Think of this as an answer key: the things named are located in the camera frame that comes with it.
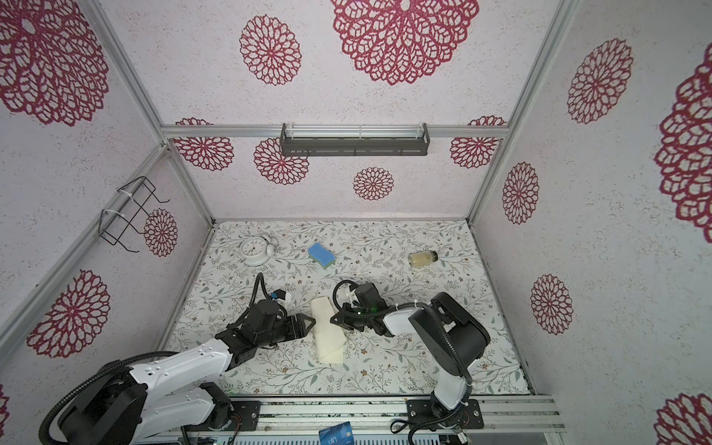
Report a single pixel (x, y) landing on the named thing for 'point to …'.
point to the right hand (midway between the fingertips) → (334, 312)
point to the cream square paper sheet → (329, 337)
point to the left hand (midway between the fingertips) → (307, 326)
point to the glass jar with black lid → (422, 259)
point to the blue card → (337, 435)
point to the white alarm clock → (256, 251)
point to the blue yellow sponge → (324, 257)
